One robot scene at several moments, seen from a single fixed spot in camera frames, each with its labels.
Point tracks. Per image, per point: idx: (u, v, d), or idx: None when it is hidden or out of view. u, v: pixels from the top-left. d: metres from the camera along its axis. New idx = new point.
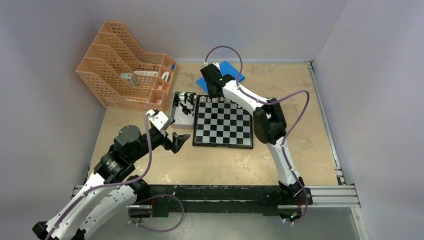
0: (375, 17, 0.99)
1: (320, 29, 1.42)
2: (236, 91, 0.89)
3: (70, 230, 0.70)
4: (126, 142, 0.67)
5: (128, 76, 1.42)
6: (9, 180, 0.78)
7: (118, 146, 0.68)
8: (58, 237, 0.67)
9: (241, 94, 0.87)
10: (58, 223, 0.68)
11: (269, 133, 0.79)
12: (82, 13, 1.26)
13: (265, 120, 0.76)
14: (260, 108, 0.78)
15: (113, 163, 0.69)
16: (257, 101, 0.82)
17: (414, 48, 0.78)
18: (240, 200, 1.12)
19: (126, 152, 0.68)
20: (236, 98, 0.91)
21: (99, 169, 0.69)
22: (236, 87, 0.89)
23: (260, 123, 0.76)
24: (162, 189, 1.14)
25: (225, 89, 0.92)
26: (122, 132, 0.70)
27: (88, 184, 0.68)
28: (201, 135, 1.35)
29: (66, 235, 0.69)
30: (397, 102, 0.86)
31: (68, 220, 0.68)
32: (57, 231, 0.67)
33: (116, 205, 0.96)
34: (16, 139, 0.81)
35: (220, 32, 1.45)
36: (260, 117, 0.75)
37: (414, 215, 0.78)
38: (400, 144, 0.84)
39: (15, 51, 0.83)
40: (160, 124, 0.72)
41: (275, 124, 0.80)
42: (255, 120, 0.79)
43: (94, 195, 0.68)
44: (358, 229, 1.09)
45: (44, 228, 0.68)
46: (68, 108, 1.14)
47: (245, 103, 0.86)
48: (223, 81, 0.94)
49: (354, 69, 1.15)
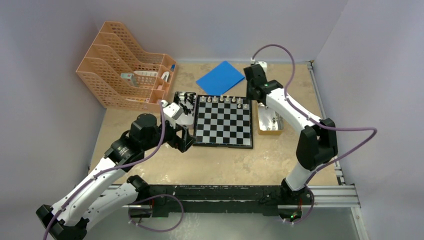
0: (375, 17, 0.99)
1: (319, 29, 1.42)
2: (283, 102, 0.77)
3: (77, 214, 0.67)
4: (143, 127, 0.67)
5: (128, 76, 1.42)
6: (9, 180, 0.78)
7: (134, 131, 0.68)
8: (64, 220, 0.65)
9: (289, 106, 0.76)
10: (65, 205, 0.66)
11: (316, 158, 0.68)
12: (82, 14, 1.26)
13: (315, 143, 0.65)
14: (312, 130, 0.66)
15: (124, 149, 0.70)
16: (308, 118, 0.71)
17: (414, 48, 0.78)
18: (240, 200, 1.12)
19: (141, 138, 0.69)
20: (281, 110, 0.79)
21: (110, 154, 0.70)
22: (284, 97, 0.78)
23: (308, 145, 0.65)
24: (162, 189, 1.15)
25: (269, 97, 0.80)
26: (139, 118, 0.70)
27: (98, 168, 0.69)
28: (201, 135, 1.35)
29: (72, 219, 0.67)
30: (397, 102, 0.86)
31: (75, 203, 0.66)
32: (63, 213, 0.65)
33: (118, 200, 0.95)
34: (15, 139, 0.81)
35: (220, 32, 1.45)
36: (310, 138, 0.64)
37: (414, 215, 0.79)
38: (400, 144, 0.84)
39: (15, 51, 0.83)
40: (172, 112, 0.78)
41: (324, 150, 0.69)
42: (300, 139, 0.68)
43: (103, 180, 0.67)
44: (358, 229, 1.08)
45: (50, 211, 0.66)
46: (68, 108, 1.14)
47: (292, 118, 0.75)
48: (268, 87, 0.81)
49: (354, 70, 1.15)
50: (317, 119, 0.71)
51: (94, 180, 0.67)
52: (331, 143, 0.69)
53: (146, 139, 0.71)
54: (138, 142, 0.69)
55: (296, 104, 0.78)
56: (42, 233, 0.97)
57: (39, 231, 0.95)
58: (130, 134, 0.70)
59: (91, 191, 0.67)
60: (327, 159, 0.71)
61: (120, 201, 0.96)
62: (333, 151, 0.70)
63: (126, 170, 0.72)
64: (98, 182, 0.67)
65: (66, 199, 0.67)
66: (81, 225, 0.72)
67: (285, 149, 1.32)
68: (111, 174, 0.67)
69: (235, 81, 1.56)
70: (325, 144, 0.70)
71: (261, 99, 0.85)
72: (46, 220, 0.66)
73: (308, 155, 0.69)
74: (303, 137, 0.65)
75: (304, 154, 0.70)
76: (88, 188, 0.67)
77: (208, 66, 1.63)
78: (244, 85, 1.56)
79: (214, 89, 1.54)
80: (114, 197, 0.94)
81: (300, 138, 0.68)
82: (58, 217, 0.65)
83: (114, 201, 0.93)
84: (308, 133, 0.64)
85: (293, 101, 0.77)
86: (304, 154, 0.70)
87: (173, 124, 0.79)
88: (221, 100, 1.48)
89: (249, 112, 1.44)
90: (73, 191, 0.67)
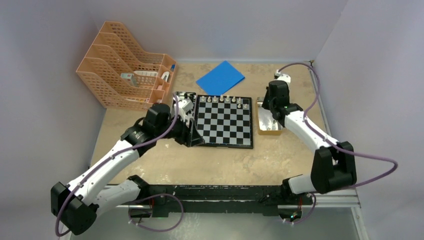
0: (375, 17, 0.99)
1: (320, 29, 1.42)
2: (301, 123, 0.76)
3: (93, 193, 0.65)
4: (159, 112, 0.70)
5: (128, 76, 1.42)
6: (10, 180, 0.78)
7: (150, 117, 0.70)
8: (82, 196, 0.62)
9: (306, 127, 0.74)
10: (83, 182, 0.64)
11: (330, 182, 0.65)
12: (82, 14, 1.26)
13: (330, 166, 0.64)
14: (327, 149, 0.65)
15: (139, 133, 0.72)
16: (325, 139, 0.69)
17: (414, 47, 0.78)
18: (240, 200, 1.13)
19: (156, 123, 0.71)
20: (299, 131, 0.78)
21: (126, 137, 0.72)
22: (302, 118, 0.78)
23: (323, 166, 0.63)
24: (162, 188, 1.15)
25: (287, 118, 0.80)
26: (156, 104, 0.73)
27: (115, 148, 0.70)
28: (201, 135, 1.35)
29: (89, 197, 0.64)
30: (397, 102, 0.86)
31: (93, 179, 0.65)
32: (82, 189, 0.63)
33: (122, 193, 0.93)
34: (16, 139, 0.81)
35: (220, 31, 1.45)
36: (325, 159, 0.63)
37: (415, 215, 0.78)
38: (400, 143, 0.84)
39: (15, 51, 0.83)
40: (184, 104, 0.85)
41: (341, 174, 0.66)
42: (315, 161, 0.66)
43: (120, 159, 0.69)
44: (358, 229, 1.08)
45: (66, 187, 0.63)
46: (68, 107, 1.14)
47: (309, 140, 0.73)
48: (287, 109, 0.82)
49: (355, 69, 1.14)
50: (334, 141, 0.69)
51: (112, 159, 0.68)
52: (348, 169, 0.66)
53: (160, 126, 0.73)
54: (152, 127, 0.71)
55: (314, 125, 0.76)
56: (42, 234, 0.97)
57: (40, 231, 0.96)
58: (145, 120, 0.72)
59: (109, 169, 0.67)
60: (343, 186, 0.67)
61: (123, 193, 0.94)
62: (351, 177, 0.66)
63: (139, 154, 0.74)
64: (116, 161, 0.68)
65: (83, 177, 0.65)
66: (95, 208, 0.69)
67: (285, 149, 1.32)
68: (128, 154, 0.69)
69: (235, 81, 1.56)
70: (342, 169, 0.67)
71: (280, 120, 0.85)
72: (61, 198, 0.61)
73: (321, 177, 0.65)
74: (319, 158, 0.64)
75: (317, 175, 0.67)
76: (107, 166, 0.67)
77: (209, 66, 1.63)
78: (244, 85, 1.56)
79: (215, 89, 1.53)
80: (117, 191, 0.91)
81: (315, 159, 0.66)
82: (75, 193, 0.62)
83: (119, 193, 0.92)
84: (324, 155, 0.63)
85: (311, 123, 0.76)
86: (319, 178, 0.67)
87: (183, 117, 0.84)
88: (221, 100, 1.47)
89: (249, 112, 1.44)
90: (91, 169, 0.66)
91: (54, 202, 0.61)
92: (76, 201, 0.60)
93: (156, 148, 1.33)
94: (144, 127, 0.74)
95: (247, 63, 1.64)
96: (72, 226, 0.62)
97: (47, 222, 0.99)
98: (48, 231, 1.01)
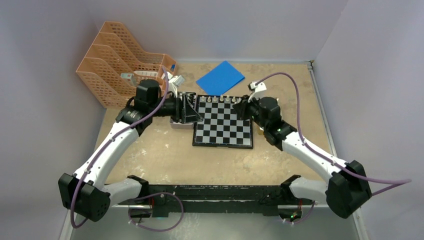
0: (375, 17, 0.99)
1: (320, 29, 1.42)
2: (302, 147, 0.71)
3: (102, 177, 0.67)
4: (148, 87, 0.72)
5: (128, 76, 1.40)
6: (10, 181, 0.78)
7: (141, 94, 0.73)
8: (93, 181, 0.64)
9: (309, 151, 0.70)
10: (89, 168, 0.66)
11: (350, 207, 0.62)
12: (82, 14, 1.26)
13: (347, 192, 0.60)
14: (339, 175, 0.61)
15: (133, 112, 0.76)
16: (334, 164, 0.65)
17: (414, 48, 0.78)
18: (240, 200, 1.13)
19: (147, 100, 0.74)
20: (300, 155, 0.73)
21: (121, 118, 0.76)
22: (301, 141, 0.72)
23: (341, 194, 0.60)
24: (162, 188, 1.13)
25: (286, 143, 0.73)
26: (143, 81, 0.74)
27: (113, 132, 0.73)
28: (201, 135, 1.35)
29: (99, 181, 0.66)
30: (397, 102, 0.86)
31: (99, 164, 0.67)
32: (90, 175, 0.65)
33: (128, 186, 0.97)
34: (16, 140, 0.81)
35: (220, 31, 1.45)
36: (341, 187, 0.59)
37: (415, 215, 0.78)
38: (400, 144, 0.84)
39: (16, 52, 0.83)
40: None
41: (357, 194, 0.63)
42: (331, 189, 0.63)
43: (121, 140, 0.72)
44: (358, 229, 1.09)
45: (74, 177, 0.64)
46: (68, 107, 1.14)
47: (316, 166, 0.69)
48: (282, 133, 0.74)
49: (355, 70, 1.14)
50: (343, 164, 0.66)
51: (113, 141, 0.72)
52: (363, 187, 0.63)
53: (152, 102, 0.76)
54: (145, 104, 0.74)
55: (314, 146, 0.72)
56: (42, 234, 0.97)
57: (40, 231, 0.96)
58: (136, 98, 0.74)
59: (112, 151, 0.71)
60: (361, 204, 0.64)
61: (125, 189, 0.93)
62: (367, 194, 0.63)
63: (138, 132, 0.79)
64: (117, 142, 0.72)
65: (88, 163, 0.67)
66: (106, 193, 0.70)
67: None
68: (128, 134, 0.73)
69: (235, 81, 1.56)
70: (357, 188, 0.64)
71: (276, 144, 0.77)
72: (71, 187, 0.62)
73: (340, 204, 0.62)
74: (334, 186, 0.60)
75: (335, 203, 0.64)
76: (109, 149, 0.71)
77: (209, 66, 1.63)
78: (244, 85, 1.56)
79: (215, 89, 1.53)
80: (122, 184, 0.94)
81: (330, 187, 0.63)
82: (85, 180, 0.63)
83: (126, 186, 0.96)
84: (338, 182, 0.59)
85: (311, 145, 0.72)
86: (336, 204, 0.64)
87: (175, 93, 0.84)
88: (221, 100, 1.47)
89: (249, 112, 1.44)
90: (95, 155, 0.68)
91: (66, 193, 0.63)
92: (87, 186, 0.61)
93: (156, 148, 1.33)
94: (136, 105, 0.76)
95: (247, 63, 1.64)
96: (88, 213, 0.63)
97: (47, 222, 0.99)
98: (49, 231, 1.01)
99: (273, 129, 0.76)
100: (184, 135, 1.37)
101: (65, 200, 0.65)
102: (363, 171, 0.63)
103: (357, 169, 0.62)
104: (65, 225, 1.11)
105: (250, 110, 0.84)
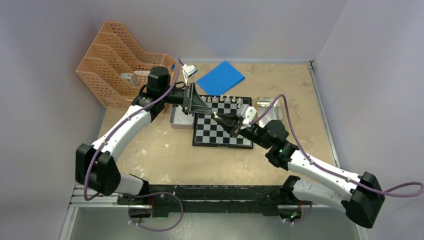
0: (375, 16, 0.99)
1: (320, 29, 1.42)
2: (311, 168, 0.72)
3: (118, 149, 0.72)
4: (159, 75, 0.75)
5: (128, 76, 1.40)
6: (10, 181, 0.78)
7: (152, 82, 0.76)
8: (110, 151, 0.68)
9: (317, 170, 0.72)
10: (107, 140, 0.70)
11: (373, 218, 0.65)
12: (82, 14, 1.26)
13: (368, 206, 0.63)
14: (358, 192, 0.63)
15: (147, 99, 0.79)
16: (348, 180, 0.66)
17: (415, 48, 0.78)
18: (240, 200, 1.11)
19: (158, 87, 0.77)
20: (309, 174, 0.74)
21: (136, 103, 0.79)
22: (308, 161, 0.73)
23: (364, 211, 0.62)
24: (162, 188, 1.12)
25: (292, 165, 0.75)
26: (153, 70, 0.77)
27: (129, 112, 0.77)
28: (201, 135, 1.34)
29: (115, 152, 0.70)
30: (397, 102, 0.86)
31: (116, 137, 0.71)
32: (107, 146, 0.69)
33: (134, 179, 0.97)
34: (15, 140, 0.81)
35: (220, 31, 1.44)
36: (362, 205, 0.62)
37: (417, 215, 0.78)
38: (399, 144, 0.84)
39: (15, 52, 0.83)
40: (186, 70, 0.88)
41: (376, 203, 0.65)
42: (352, 207, 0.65)
43: (137, 120, 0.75)
44: (359, 230, 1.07)
45: (91, 147, 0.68)
46: (68, 108, 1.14)
47: (329, 184, 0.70)
48: (285, 154, 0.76)
49: (355, 69, 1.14)
50: (357, 179, 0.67)
51: (129, 120, 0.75)
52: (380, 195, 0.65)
53: (163, 89, 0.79)
54: (157, 91, 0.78)
55: (322, 162, 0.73)
56: (42, 234, 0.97)
57: (40, 232, 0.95)
58: (148, 86, 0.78)
59: (128, 129, 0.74)
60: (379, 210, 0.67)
61: (124, 179, 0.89)
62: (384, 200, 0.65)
63: (151, 117, 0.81)
64: (133, 122, 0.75)
65: (105, 136, 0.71)
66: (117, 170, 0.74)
67: None
68: (143, 115, 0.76)
69: (235, 81, 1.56)
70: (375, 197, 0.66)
71: (280, 165, 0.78)
72: (88, 156, 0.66)
73: (363, 218, 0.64)
74: (355, 204, 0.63)
75: (357, 217, 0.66)
76: (125, 126, 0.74)
77: (209, 66, 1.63)
78: (244, 85, 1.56)
79: (215, 90, 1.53)
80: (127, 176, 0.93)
81: (349, 204, 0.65)
82: (102, 150, 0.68)
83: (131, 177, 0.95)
84: (358, 199, 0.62)
85: (319, 162, 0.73)
86: (359, 219, 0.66)
87: (186, 81, 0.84)
88: (221, 100, 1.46)
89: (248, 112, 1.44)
90: (111, 129, 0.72)
91: (81, 163, 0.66)
92: (103, 156, 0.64)
93: (156, 148, 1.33)
94: (149, 93, 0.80)
95: (247, 63, 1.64)
96: (102, 185, 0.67)
97: (47, 222, 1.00)
98: (49, 232, 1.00)
99: (276, 152, 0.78)
100: (184, 135, 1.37)
101: (78, 172, 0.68)
102: (376, 180, 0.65)
103: (371, 182, 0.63)
104: (65, 224, 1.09)
105: (245, 131, 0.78)
